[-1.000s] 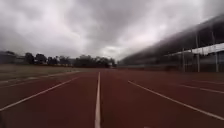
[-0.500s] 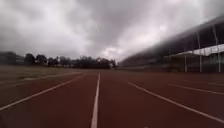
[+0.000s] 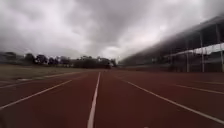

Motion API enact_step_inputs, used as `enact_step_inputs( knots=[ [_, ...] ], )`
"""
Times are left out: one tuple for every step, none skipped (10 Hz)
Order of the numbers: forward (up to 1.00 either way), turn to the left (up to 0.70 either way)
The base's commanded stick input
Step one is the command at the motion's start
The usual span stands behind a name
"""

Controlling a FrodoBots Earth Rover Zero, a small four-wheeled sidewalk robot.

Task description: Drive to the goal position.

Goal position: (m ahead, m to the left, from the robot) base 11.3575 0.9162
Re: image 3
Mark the row of trees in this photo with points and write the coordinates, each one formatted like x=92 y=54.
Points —
x=83 y=62

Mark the red running track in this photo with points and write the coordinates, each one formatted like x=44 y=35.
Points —
x=130 y=106

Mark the pale kerb strip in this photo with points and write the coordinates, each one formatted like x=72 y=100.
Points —
x=50 y=76

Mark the grandstand building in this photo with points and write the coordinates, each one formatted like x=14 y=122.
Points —
x=196 y=51

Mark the grass field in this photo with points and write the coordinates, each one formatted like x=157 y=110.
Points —
x=26 y=70

